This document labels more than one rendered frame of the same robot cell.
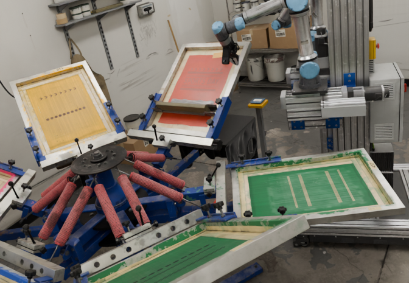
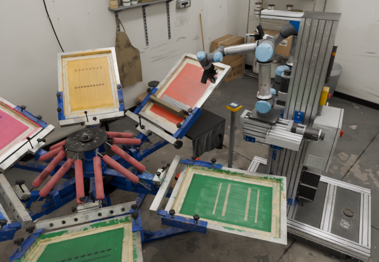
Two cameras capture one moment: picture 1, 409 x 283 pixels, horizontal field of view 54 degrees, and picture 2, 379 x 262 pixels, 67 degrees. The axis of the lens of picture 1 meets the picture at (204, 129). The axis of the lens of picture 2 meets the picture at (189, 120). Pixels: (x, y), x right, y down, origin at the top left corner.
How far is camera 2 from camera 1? 0.65 m
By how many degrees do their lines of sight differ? 12
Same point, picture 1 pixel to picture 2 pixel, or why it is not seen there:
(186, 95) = (174, 94)
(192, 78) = (182, 83)
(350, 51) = (304, 96)
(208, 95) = (188, 101)
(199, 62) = (191, 71)
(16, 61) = (74, 30)
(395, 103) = (329, 144)
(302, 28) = (264, 75)
